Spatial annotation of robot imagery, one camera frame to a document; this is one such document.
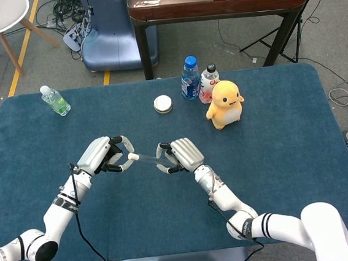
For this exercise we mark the blue carpet table mat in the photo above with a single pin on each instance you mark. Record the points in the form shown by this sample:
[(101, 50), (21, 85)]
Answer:
[(257, 165)]

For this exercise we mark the black cap pink label bottle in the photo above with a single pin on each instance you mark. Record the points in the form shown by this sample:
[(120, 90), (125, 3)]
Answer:
[(206, 79)]

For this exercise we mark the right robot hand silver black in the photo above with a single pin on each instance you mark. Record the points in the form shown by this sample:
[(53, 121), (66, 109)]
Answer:
[(187, 154)]

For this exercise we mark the black tripod stand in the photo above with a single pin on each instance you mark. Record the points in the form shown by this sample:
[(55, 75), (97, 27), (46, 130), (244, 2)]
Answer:
[(258, 41)]

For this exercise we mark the clear glass test tube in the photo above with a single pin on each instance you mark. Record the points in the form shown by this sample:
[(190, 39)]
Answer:
[(149, 158)]

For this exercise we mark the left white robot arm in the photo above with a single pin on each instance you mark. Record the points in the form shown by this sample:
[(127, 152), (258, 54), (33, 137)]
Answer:
[(59, 215)]

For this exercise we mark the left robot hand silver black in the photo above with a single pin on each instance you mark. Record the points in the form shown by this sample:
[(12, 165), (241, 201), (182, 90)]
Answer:
[(94, 153)]

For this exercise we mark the yellow plush toy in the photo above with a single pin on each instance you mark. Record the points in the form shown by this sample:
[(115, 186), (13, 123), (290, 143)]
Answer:
[(225, 107)]

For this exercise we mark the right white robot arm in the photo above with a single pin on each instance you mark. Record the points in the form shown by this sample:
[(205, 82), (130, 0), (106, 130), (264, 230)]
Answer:
[(281, 225)]

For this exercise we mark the green label water bottle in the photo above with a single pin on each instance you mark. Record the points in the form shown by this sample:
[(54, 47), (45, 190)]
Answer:
[(55, 101)]

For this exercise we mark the brown mahjong table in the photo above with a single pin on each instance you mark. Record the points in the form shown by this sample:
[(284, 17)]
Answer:
[(217, 4)]

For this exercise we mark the small white cap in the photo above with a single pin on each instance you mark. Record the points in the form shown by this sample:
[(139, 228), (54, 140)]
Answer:
[(132, 156)]

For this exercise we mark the blue grey machine base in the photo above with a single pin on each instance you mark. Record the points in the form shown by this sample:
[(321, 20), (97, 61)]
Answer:
[(116, 43)]

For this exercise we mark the blue cap water bottle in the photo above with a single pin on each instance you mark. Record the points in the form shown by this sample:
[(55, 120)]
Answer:
[(189, 82)]

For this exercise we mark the round tin white lid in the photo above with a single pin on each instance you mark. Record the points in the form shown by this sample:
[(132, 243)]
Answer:
[(162, 103)]

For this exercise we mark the white power strip with plugs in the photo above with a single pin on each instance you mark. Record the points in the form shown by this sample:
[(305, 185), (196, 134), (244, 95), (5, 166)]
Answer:
[(71, 38)]

